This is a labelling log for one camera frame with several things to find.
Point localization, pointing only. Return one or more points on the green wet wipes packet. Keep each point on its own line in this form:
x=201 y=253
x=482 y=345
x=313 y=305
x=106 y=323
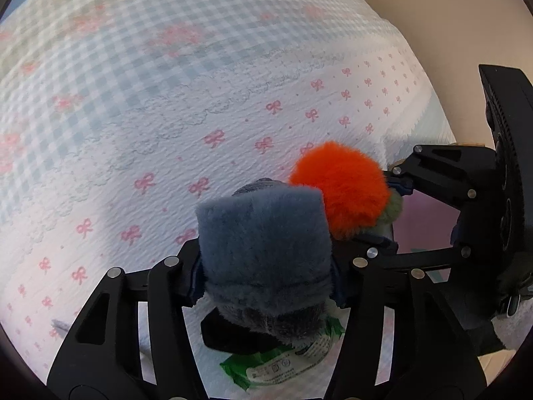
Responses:
x=275 y=366

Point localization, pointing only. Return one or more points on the orange plush carrot toy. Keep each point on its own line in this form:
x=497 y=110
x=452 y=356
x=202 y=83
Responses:
x=339 y=185

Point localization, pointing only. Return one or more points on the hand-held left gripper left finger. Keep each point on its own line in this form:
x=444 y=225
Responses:
x=192 y=276

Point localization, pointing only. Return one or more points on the small grey cloth piece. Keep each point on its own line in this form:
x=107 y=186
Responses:
x=60 y=325

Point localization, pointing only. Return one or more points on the blue-grey plush toy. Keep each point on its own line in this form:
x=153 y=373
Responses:
x=262 y=241

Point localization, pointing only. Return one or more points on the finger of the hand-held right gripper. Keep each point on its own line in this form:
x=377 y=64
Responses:
x=381 y=237
x=400 y=184

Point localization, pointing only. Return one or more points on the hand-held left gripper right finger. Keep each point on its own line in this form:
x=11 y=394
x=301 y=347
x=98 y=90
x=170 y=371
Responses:
x=342 y=289

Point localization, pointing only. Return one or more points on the bow printed checkered blanket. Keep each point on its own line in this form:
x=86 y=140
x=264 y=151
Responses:
x=175 y=104

